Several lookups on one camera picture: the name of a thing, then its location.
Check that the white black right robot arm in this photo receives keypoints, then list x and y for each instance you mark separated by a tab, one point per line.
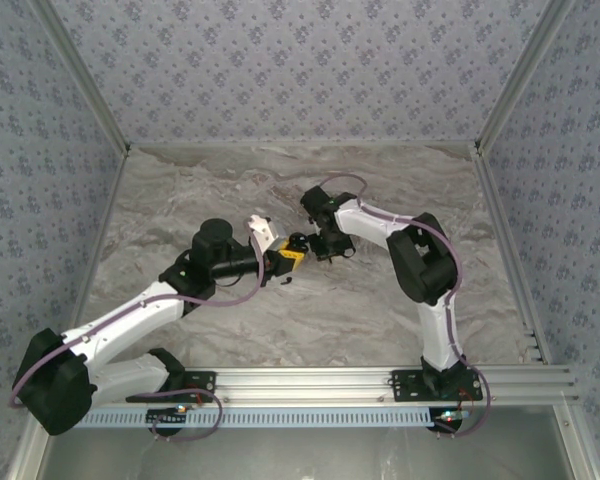
370	220

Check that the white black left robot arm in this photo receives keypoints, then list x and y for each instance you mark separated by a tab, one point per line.
130	315

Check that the black controller board with LED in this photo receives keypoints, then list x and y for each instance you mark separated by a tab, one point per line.
167	416
447	416

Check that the grey metal panel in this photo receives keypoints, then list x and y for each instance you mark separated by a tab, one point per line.
305	455

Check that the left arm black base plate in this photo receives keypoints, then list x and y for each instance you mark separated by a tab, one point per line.
205	380

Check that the aluminium mounting rail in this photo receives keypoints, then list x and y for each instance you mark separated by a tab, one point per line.
305	385

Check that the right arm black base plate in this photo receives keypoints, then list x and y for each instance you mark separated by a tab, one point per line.
405	387

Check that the aluminium frame post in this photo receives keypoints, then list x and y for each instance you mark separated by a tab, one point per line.
523	75

